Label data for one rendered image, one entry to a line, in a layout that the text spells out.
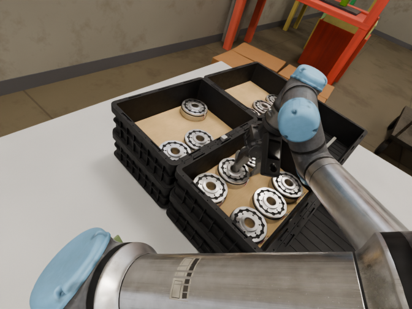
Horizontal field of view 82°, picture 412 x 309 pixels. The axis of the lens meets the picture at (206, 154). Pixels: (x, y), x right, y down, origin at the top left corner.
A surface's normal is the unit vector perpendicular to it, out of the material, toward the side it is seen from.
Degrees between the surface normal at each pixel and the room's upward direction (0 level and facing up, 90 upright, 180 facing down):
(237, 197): 0
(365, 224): 60
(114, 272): 3
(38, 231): 0
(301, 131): 88
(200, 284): 42
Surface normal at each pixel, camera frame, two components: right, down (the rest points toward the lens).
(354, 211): -0.73, -0.57
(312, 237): 0.24, -0.67
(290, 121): -0.30, 0.62
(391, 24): -0.62, 0.45
